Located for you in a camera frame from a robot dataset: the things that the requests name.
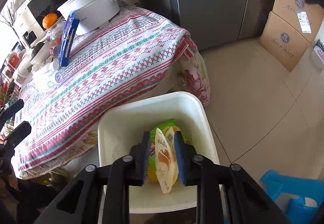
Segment clear plastic water bottle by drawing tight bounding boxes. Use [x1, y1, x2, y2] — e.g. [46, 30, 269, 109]
[32, 61, 64, 91]

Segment white electric pot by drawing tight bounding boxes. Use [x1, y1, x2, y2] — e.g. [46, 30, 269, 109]
[57, 0, 169, 36]

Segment blue drink carton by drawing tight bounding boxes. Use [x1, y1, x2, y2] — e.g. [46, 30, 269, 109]
[58, 11, 77, 67]

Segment floral pillow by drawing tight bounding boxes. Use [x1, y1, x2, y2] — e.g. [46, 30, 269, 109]
[13, 49, 36, 83]

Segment cardboard box with label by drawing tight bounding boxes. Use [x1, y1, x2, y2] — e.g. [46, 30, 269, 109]
[272, 0, 324, 44]

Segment red packaged boxes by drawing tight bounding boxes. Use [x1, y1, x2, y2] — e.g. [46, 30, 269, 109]
[4, 51, 22, 73]

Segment plain cardboard box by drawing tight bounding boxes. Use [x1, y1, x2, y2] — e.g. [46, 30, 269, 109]
[259, 11, 310, 73]

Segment white air fryer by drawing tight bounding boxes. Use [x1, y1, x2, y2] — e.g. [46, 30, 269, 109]
[13, 9, 47, 47]

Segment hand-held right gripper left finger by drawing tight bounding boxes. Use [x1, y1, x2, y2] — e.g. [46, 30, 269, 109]
[34, 131, 152, 224]

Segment glass jar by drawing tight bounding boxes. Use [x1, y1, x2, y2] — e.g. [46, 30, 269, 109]
[44, 19, 67, 47]

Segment striped patterned tablecloth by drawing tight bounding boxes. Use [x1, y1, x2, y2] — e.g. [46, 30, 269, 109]
[11, 6, 198, 174]

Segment orange tangerine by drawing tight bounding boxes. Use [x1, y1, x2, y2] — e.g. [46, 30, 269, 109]
[42, 13, 58, 29]

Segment vase of dry twigs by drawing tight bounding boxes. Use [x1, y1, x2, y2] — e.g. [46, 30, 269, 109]
[0, 3, 19, 37]

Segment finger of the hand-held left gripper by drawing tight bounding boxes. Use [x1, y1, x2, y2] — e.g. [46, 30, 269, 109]
[0, 99, 24, 126]
[2, 121, 32, 149]

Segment green snack bag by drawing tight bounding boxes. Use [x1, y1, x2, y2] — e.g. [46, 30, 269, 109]
[149, 118, 191, 171]

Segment white plastic trash bin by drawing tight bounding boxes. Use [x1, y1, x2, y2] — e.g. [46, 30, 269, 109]
[97, 91, 223, 214]

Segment grey refrigerator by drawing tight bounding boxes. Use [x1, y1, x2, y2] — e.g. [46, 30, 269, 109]
[129, 0, 288, 50]

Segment small printed box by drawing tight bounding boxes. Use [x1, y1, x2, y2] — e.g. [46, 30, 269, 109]
[312, 39, 324, 73]

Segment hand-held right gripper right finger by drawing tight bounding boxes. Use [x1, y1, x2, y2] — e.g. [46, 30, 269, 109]
[173, 130, 291, 224]

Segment white microwave oven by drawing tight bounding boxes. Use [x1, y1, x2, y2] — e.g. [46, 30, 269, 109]
[25, 0, 86, 30]

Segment floral undercloth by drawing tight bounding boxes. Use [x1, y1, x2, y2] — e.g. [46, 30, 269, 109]
[19, 35, 212, 185]

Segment blue plastic stool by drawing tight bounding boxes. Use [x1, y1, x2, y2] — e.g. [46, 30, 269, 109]
[259, 170, 318, 224]

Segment person's left hand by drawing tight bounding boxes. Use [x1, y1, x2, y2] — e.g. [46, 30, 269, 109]
[7, 174, 19, 189]

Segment black wire rack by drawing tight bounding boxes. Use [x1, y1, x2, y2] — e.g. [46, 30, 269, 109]
[0, 62, 23, 138]

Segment beige snack packet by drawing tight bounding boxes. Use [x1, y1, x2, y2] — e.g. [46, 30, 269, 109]
[154, 126, 181, 194]

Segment yellow paper wrapper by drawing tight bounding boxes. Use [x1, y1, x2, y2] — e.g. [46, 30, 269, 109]
[147, 167, 160, 183]

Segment green pumpkin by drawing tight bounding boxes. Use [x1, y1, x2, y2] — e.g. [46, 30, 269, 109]
[32, 42, 45, 56]

